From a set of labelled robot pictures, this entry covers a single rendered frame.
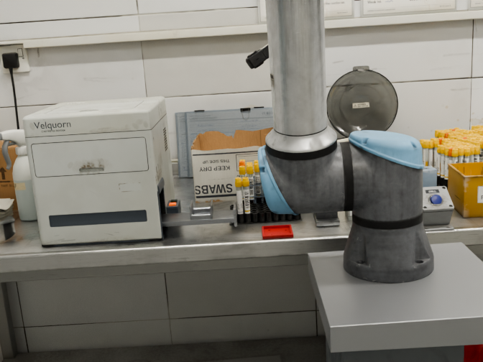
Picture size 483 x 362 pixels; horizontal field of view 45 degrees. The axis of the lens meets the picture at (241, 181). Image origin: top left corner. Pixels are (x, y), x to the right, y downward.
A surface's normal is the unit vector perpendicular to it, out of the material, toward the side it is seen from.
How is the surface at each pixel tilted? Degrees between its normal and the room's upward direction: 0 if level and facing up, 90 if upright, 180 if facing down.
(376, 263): 72
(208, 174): 88
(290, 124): 101
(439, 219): 120
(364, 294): 1
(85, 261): 90
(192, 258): 90
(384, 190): 93
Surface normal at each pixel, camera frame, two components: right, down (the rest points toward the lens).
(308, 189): 0.00, 0.40
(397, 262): -0.06, -0.07
